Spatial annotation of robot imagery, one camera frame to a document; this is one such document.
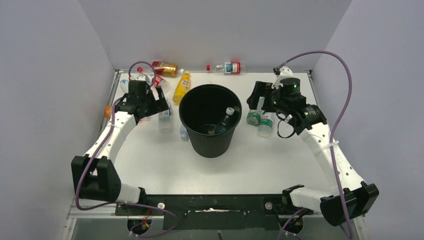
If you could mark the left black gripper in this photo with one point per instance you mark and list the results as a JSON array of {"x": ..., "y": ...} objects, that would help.
[{"x": 160, "y": 104}]

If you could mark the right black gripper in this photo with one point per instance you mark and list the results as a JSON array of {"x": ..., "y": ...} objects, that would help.
[{"x": 262, "y": 89}]

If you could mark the yellow honey pomelo drink bottle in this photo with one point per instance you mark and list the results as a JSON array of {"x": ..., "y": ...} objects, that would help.
[{"x": 182, "y": 87}]

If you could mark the green white label water bottle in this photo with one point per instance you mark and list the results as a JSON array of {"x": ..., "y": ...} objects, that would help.
[{"x": 265, "y": 126}]

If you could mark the small crushed clear bottle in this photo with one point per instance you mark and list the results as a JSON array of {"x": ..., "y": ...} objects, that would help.
[{"x": 184, "y": 136}]

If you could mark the black plastic waste bin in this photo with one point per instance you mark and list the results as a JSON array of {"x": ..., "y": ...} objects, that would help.
[{"x": 201, "y": 109}]

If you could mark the orange drink bottle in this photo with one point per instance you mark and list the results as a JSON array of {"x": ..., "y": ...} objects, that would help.
[{"x": 107, "y": 112}]

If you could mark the clear bottle blue white label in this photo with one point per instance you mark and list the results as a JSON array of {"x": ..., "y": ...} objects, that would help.
[{"x": 124, "y": 85}]

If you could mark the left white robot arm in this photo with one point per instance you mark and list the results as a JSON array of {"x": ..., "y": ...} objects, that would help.
[{"x": 94, "y": 174}]

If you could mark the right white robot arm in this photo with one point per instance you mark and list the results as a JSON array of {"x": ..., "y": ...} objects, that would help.
[{"x": 350, "y": 196}]

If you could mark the dark bottle in bin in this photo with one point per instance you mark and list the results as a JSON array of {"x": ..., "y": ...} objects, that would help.
[{"x": 223, "y": 125}]

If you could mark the gold red tea bottle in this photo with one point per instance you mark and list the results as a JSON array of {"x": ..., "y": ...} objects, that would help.
[{"x": 165, "y": 69}]

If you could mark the clear bottle red blue label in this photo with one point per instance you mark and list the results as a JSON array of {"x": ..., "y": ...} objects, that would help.
[{"x": 227, "y": 68}]

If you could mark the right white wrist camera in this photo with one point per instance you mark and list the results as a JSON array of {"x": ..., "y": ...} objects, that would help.
[{"x": 282, "y": 73}]

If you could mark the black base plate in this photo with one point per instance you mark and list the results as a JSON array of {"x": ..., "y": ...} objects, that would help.
[{"x": 215, "y": 212}]

